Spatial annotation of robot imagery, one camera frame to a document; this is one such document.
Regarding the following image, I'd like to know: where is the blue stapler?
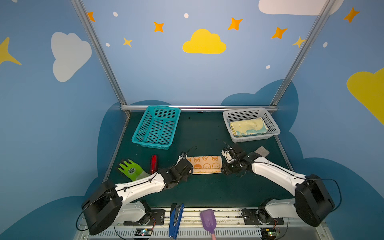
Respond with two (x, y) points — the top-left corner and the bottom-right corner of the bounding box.
(169, 203), (185, 240)

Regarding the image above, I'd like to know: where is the right green circuit board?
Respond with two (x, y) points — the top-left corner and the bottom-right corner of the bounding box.
(260, 228), (277, 240)

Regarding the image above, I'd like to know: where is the green circuit board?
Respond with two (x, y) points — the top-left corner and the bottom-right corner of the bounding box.
(134, 228), (153, 237)
(260, 228), (277, 240)

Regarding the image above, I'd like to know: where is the orange cream patterned towel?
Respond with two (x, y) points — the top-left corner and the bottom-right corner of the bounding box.
(187, 156), (223, 175)

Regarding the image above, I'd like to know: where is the plain mint green towel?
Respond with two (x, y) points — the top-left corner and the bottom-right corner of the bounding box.
(230, 118), (269, 138)

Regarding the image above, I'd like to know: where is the grey plastic basket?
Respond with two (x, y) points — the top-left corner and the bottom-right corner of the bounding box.
(223, 108), (281, 143)

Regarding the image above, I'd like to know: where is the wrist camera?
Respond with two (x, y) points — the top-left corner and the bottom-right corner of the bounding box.
(177, 152), (187, 164)
(222, 150), (235, 164)

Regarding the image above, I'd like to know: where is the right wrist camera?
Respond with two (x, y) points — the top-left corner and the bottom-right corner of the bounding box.
(222, 150), (235, 164)

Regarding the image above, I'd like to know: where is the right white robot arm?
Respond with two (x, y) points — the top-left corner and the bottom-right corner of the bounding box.
(222, 146), (337, 227)

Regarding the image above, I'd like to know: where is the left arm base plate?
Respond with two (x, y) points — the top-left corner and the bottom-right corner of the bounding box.
(123, 210), (166, 226)

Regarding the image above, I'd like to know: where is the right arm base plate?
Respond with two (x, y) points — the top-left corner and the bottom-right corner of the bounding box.
(240, 209), (285, 225)

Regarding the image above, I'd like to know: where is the left green circuit board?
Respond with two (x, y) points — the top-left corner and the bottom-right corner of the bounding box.
(134, 228), (153, 237)

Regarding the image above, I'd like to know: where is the grey sponge block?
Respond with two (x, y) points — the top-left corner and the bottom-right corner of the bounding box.
(255, 146), (270, 158)

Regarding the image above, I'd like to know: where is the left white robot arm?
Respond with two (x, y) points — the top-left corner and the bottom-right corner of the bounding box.
(82, 158), (193, 236)

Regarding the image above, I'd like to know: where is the red handled tool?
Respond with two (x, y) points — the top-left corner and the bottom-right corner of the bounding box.
(151, 155), (158, 174)

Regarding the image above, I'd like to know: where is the teal plastic basket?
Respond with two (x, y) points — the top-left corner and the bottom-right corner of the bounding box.
(132, 106), (181, 150)

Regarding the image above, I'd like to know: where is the purple plastic scoop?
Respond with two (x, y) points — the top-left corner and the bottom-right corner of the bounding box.
(200, 209), (217, 240)

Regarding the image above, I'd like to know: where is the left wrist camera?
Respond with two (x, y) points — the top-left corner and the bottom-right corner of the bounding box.
(177, 152), (187, 164)

